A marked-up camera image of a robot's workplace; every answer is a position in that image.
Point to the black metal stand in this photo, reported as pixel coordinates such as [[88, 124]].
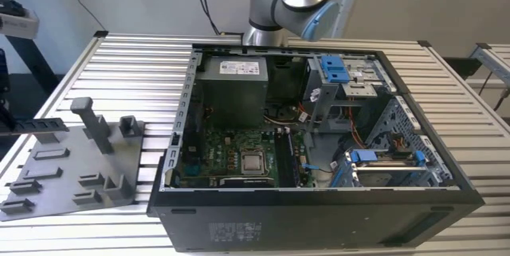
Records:
[[32, 59]]

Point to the silver CPU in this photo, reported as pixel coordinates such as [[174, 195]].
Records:
[[252, 163]]

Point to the green motherboard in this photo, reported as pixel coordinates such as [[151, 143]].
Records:
[[223, 148]]

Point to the blue disk carrier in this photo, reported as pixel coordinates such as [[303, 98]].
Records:
[[332, 68]]

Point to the graphics card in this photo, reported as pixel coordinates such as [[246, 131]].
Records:
[[247, 182]]

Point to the metal drive cage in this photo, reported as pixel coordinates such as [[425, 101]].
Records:
[[358, 89]]

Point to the black PC case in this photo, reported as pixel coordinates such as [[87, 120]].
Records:
[[279, 223]]

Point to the grey parts rack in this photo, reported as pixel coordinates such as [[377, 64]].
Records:
[[71, 163]]

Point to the disk bay with blue clips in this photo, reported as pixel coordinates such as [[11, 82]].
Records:
[[382, 172]]

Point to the silver power supply unit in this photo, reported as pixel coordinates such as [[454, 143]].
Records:
[[231, 98]]

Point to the white box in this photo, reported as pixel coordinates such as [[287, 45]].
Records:
[[20, 24]]

